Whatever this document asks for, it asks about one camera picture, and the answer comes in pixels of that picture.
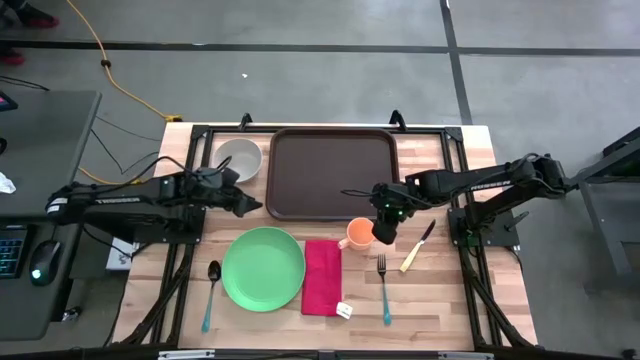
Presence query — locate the green plate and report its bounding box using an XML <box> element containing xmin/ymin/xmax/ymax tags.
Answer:
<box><xmin>221</xmin><ymin>226</ymin><xmax>307</xmax><ymax>314</ymax></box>

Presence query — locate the orange cup with handle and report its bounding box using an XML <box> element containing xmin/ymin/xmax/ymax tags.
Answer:
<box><xmin>337</xmin><ymin>216</ymin><xmax>376</xmax><ymax>252</ymax></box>

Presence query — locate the dark grey metal cart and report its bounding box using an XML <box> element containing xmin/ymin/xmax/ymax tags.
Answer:
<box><xmin>569</xmin><ymin>125</ymin><xmax>640</xmax><ymax>294</ymax></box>

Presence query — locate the backlit black keyboard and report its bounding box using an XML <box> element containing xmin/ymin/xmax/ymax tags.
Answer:
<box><xmin>0</xmin><ymin>224</ymin><xmax>30</xmax><ymax>280</ymax></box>

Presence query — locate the dark brown plastic tray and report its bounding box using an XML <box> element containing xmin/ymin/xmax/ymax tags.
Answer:
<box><xmin>264</xmin><ymin>127</ymin><xmax>401</xmax><ymax>222</ymax></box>

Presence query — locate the grey bowl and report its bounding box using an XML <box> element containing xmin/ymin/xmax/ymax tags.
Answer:
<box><xmin>213</xmin><ymin>137</ymin><xmax>264</xmax><ymax>184</ymax></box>

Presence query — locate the black spoon blue handle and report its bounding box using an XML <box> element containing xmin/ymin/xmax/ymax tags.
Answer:
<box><xmin>200</xmin><ymin>259</ymin><xmax>222</xmax><ymax>334</ymax></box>

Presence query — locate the silver metal bracket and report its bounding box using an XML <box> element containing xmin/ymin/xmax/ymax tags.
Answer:
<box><xmin>438</xmin><ymin>351</ymin><xmax>495</xmax><ymax>360</ymax></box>
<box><xmin>158</xmin><ymin>349</ymin><xmax>216</xmax><ymax>360</ymax></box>

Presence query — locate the black knife cream handle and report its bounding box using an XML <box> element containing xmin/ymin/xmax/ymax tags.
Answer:
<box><xmin>399</xmin><ymin>218</ymin><xmax>437</xmax><ymax>274</ymax></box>

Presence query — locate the yellow extension cable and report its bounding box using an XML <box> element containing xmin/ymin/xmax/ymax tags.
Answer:
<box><xmin>64</xmin><ymin>0</ymin><xmax>184</xmax><ymax>187</ymax></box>

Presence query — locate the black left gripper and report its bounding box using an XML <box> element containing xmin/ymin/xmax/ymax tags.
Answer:
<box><xmin>185</xmin><ymin>166</ymin><xmax>264</xmax><ymax>219</ymax></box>

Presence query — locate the dark grey desk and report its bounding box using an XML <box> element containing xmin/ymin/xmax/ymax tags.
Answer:
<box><xmin>0</xmin><ymin>89</ymin><xmax>103</xmax><ymax>342</ymax></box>

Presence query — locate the red cloth napkin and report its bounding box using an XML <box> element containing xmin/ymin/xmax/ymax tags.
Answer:
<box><xmin>300</xmin><ymin>239</ymin><xmax>344</xmax><ymax>317</ymax></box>

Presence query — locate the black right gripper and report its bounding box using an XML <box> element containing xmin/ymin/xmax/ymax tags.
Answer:
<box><xmin>369</xmin><ymin>180</ymin><xmax>417</xmax><ymax>246</ymax></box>

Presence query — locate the person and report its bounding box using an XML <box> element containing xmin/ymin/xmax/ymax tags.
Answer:
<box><xmin>0</xmin><ymin>0</ymin><xmax>60</xmax><ymax>66</ymax></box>

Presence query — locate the black metal table frame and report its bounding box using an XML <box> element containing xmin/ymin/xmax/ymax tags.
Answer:
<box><xmin>112</xmin><ymin>122</ymin><xmax>539</xmax><ymax>351</ymax></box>

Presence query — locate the black fork blue handle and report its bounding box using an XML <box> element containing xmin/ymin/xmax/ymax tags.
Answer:
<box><xmin>376</xmin><ymin>253</ymin><xmax>393</xmax><ymax>327</ymax></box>

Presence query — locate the black computer mouse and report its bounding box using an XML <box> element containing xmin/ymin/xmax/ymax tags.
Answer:
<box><xmin>28</xmin><ymin>239</ymin><xmax>63</xmax><ymax>288</ymax></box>

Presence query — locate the white printed box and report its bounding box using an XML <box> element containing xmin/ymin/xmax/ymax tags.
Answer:
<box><xmin>105</xmin><ymin>237</ymin><xmax>140</xmax><ymax>272</ymax></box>

